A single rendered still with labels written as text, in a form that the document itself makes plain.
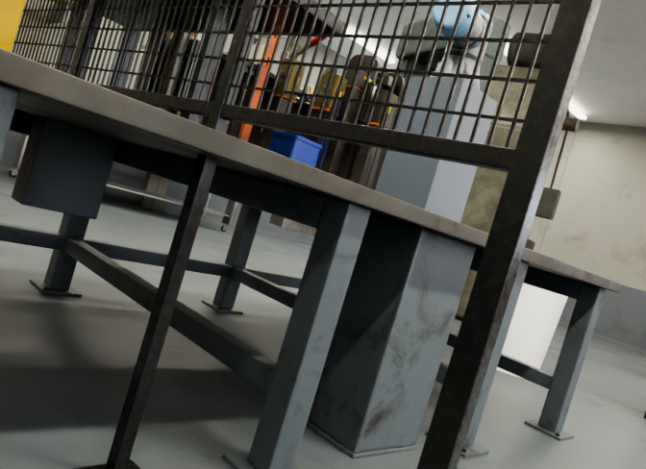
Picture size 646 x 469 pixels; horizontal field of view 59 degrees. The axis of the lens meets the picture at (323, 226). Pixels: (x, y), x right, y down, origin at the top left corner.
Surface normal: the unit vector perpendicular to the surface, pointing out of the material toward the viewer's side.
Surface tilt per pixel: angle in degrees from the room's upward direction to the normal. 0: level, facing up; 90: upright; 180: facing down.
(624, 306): 90
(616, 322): 90
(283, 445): 90
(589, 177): 90
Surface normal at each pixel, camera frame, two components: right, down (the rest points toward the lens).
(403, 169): -0.68, -0.19
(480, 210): -0.54, -0.10
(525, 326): -0.08, 0.07
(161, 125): 0.67, 0.22
